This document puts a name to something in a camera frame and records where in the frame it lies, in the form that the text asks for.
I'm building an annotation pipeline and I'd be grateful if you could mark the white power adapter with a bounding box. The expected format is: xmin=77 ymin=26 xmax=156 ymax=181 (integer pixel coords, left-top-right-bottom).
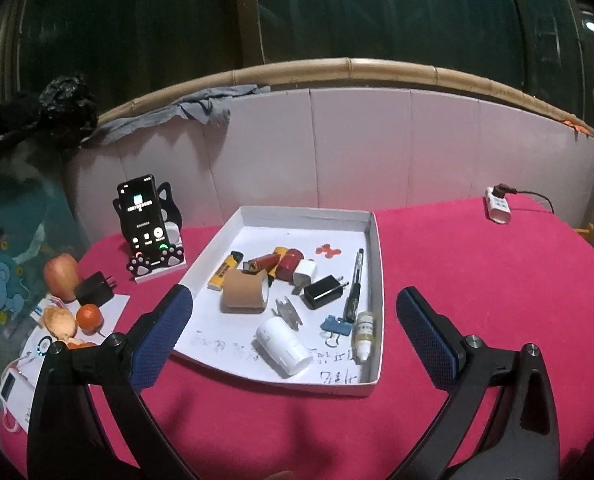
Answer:
xmin=484 ymin=186 xmax=515 ymax=225

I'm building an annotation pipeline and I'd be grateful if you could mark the small orange fruit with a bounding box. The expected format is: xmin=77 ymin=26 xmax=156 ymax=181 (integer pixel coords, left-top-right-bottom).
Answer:
xmin=76 ymin=304 xmax=104 ymax=333

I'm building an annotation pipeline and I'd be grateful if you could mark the blue binder clip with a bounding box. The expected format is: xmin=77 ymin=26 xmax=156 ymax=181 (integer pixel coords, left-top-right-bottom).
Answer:
xmin=321 ymin=315 xmax=353 ymax=347

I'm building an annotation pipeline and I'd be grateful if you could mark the white plastic bottle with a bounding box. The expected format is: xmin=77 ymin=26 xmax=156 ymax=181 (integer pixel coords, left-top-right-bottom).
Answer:
xmin=254 ymin=316 xmax=313 ymax=378

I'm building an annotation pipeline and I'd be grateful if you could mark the grey cloth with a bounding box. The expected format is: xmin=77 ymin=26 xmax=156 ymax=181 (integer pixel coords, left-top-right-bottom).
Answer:
xmin=94 ymin=85 xmax=273 ymax=143

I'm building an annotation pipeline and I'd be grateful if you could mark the white tray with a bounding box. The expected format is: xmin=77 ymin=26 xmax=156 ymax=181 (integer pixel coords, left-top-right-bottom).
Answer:
xmin=169 ymin=205 xmax=384 ymax=397

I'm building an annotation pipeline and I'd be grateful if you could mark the cat paw phone stand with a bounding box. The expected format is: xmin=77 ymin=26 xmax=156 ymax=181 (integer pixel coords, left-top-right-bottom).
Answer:
xmin=113 ymin=182 xmax=187 ymax=283

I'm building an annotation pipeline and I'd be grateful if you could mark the white charger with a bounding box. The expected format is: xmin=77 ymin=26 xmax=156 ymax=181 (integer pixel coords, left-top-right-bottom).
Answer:
xmin=292 ymin=259 xmax=319 ymax=296

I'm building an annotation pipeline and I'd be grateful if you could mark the black charger with prongs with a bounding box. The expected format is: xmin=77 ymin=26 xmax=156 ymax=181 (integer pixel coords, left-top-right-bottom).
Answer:
xmin=75 ymin=271 xmax=118 ymax=307

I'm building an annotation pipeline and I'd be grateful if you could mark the yellow lighter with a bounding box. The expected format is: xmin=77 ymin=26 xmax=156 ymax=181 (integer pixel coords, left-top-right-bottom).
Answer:
xmin=208 ymin=251 xmax=245 ymax=291

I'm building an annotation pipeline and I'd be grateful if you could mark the black smartphone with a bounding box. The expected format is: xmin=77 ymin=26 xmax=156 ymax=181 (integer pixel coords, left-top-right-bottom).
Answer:
xmin=117 ymin=175 xmax=170 ymax=256

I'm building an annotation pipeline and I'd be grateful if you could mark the white handheld device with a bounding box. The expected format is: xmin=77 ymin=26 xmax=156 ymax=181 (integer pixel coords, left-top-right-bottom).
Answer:
xmin=0 ymin=370 xmax=34 ymax=433

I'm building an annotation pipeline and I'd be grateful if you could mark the black pen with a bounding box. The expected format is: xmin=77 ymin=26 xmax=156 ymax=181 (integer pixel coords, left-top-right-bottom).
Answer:
xmin=344 ymin=248 xmax=366 ymax=323

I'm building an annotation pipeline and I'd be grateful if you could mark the blue cartoon printed sheet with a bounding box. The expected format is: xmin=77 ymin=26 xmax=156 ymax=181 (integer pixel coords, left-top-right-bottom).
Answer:
xmin=0 ymin=195 xmax=85 ymax=411

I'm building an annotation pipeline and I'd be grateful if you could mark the red cylinder container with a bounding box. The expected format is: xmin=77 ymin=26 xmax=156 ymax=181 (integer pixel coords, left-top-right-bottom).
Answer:
xmin=276 ymin=248 xmax=306 ymax=284

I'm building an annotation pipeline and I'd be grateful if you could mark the bamboo rail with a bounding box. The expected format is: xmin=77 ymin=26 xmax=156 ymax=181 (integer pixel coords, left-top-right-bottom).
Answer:
xmin=92 ymin=58 xmax=594 ymax=141

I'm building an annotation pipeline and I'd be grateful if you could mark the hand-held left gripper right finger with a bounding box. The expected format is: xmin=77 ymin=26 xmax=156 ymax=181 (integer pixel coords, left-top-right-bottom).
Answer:
xmin=395 ymin=286 xmax=561 ymax=480

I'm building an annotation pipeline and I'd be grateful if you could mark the black plastic bag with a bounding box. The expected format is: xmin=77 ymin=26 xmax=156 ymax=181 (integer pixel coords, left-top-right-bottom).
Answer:
xmin=0 ymin=75 xmax=100 ymax=153

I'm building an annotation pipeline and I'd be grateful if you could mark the grey metal part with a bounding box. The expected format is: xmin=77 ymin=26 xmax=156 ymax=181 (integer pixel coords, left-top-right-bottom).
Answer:
xmin=275 ymin=298 xmax=303 ymax=330

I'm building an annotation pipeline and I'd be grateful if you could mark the small medicine box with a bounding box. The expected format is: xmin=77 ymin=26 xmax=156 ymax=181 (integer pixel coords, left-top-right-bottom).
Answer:
xmin=31 ymin=297 xmax=62 ymax=328

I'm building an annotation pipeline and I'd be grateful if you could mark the red apple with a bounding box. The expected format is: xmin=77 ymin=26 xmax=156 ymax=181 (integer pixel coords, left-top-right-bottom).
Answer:
xmin=43 ymin=253 xmax=80 ymax=301

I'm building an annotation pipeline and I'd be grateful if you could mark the red tablecloth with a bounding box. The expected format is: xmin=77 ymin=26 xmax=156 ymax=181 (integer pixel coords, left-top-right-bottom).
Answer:
xmin=0 ymin=195 xmax=594 ymax=480

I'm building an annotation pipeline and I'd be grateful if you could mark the red lighter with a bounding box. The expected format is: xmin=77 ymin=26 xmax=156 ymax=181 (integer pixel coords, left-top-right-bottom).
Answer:
xmin=249 ymin=254 xmax=282 ymax=282

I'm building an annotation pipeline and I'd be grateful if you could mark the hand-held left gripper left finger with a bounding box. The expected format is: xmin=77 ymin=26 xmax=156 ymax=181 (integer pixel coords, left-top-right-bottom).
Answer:
xmin=26 ymin=284 xmax=195 ymax=480

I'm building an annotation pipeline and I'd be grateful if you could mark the black adapter cable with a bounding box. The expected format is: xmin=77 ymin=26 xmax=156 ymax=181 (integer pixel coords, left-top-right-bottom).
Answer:
xmin=494 ymin=183 xmax=558 ymax=216

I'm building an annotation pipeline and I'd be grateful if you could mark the small dropper bottle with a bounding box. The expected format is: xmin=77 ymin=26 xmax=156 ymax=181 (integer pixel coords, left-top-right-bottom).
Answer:
xmin=353 ymin=311 xmax=378 ymax=363

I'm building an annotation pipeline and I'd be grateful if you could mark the brown tape roll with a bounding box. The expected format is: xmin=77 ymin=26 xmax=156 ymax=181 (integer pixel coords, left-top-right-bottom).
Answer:
xmin=221 ymin=270 xmax=270 ymax=315

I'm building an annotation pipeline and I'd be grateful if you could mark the white paper sheet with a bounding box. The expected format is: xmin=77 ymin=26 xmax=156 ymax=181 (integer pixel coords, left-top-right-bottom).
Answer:
xmin=14 ymin=292 xmax=130 ymax=376

